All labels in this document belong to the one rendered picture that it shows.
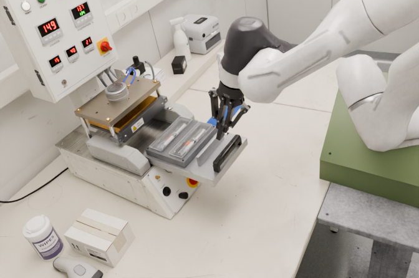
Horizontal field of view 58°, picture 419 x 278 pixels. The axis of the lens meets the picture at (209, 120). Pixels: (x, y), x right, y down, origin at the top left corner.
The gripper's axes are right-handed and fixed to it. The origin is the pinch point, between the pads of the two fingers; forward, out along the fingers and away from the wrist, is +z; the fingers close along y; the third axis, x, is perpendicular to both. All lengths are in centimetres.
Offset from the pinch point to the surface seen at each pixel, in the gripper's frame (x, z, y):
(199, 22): 95, 36, -63
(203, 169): -8.2, 11.8, 0.2
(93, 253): -41, 36, -18
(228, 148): -0.1, 6.4, 3.7
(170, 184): -8.7, 29.4, -10.8
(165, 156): -9.7, 14.2, -13.3
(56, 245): -44, 41, -31
